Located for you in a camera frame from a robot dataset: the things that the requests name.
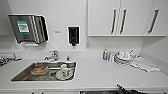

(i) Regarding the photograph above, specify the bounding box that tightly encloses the white plate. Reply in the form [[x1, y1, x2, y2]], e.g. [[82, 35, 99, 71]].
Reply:
[[55, 68, 75, 81]]

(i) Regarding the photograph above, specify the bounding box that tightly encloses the black cabinet bar handle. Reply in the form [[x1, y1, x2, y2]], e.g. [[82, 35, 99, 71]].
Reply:
[[110, 8, 117, 35], [147, 8, 160, 35], [119, 8, 128, 35]]

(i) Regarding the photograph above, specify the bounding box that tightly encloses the white paper towel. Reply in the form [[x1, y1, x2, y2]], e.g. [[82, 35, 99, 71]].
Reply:
[[21, 40, 38, 47]]

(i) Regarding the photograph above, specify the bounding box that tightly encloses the black wall soap dispenser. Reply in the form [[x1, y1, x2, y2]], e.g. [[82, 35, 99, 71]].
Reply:
[[67, 25, 81, 48]]

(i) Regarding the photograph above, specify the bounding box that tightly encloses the steel paper towel dispenser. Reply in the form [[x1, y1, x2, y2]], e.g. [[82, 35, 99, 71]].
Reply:
[[7, 13, 50, 46]]

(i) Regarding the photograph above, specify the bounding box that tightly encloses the clear small bottle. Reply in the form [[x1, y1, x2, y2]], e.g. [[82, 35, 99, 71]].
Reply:
[[107, 51, 115, 63]]

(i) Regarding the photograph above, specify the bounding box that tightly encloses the white wall outlet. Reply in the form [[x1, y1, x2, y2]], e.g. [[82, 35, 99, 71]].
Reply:
[[85, 41, 91, 49]]

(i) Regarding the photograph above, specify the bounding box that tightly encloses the chrome faucet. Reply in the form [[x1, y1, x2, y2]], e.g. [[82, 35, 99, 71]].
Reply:
[[43, 49, 60, 62]]

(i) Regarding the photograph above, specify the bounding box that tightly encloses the brown bowl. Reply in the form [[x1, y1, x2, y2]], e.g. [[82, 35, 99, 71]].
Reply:
[[30, 64, 50, 77]]

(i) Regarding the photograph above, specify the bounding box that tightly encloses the stack of white plates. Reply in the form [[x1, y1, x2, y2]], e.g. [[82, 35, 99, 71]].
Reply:
[[113, 52, 135, 66]]

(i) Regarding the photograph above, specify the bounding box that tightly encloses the stainless steel sink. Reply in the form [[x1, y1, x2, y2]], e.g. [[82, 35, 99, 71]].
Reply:
[[10, 60, 78, 83]]

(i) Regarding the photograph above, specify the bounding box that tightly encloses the teal dispenser sticker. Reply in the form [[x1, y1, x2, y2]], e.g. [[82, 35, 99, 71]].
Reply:
[[16, 20, 30, 34]]

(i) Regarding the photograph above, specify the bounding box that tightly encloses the small metal sink fitting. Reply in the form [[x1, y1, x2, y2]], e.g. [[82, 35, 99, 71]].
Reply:
[[65, 55, 71, 62]]

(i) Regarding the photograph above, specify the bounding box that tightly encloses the small wall label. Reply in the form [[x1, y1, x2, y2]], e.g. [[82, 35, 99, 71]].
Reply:
[[54, 30, 63, 34]]

